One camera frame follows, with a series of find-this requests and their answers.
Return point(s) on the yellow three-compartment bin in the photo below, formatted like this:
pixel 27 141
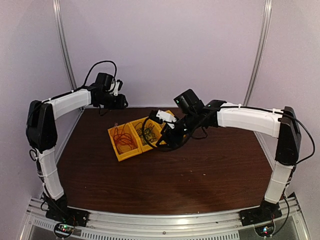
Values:
pixel 130 139

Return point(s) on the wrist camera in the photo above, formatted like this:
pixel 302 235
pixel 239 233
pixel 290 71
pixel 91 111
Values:
pixel 116 87
pixel 160 117

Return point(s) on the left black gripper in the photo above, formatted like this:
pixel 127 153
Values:
pixel 120 104

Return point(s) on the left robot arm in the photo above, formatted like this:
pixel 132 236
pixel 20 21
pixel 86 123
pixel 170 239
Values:
pixel 42 135

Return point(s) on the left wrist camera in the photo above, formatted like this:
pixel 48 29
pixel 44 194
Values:
pixel 116 87

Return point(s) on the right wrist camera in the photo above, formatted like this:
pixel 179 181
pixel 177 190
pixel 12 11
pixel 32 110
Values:
pixel 160 117

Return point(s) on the aluminium frame post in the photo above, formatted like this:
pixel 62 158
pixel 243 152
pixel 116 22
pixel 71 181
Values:
pixel 264 31
pixel 63 44

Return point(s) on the left aluminium frame post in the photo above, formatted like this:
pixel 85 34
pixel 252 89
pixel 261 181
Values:
pixel 63 44

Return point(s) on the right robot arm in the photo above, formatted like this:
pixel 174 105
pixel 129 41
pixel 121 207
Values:
pixel 277 123

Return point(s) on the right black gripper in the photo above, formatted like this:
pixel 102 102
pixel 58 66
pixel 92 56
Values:
pixel 167 135

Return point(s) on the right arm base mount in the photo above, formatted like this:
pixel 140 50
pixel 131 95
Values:
pixel 263 220

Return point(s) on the right aluminium frame post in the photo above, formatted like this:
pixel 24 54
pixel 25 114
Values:
pixel 264 31

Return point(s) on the front aluminium rail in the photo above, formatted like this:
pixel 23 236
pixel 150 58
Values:
pixel 223 225

